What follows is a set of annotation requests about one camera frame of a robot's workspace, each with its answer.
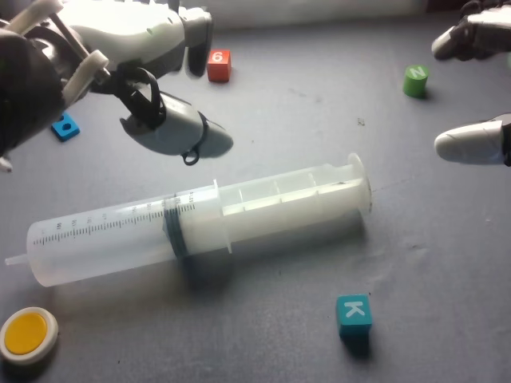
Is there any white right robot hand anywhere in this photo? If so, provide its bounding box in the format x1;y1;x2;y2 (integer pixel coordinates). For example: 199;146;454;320
431;0;511;167

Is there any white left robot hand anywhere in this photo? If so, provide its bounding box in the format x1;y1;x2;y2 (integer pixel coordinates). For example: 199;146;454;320
59;0;235;167

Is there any large clear plastic syringe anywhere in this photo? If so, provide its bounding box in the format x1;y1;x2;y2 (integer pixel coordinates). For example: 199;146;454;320
4;152;373;288

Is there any green letter N cylinder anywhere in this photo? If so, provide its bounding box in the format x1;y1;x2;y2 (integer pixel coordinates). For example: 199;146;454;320
402;64;430;99

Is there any red number block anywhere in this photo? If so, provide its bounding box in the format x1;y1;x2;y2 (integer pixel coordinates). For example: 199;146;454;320
206;49;232;84

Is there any blue two-hole block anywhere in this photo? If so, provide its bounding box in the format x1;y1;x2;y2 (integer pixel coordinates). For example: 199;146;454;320
50;113;80;143

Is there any grey table cloth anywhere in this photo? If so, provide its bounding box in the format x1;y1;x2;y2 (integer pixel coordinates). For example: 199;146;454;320
0;15;511;383

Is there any teal letter K block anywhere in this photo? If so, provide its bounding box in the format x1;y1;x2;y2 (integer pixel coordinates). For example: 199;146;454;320
335;294;373;339

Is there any yellow button with white rim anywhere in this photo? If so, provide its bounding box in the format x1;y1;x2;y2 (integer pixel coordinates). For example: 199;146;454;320
0;306;60;366

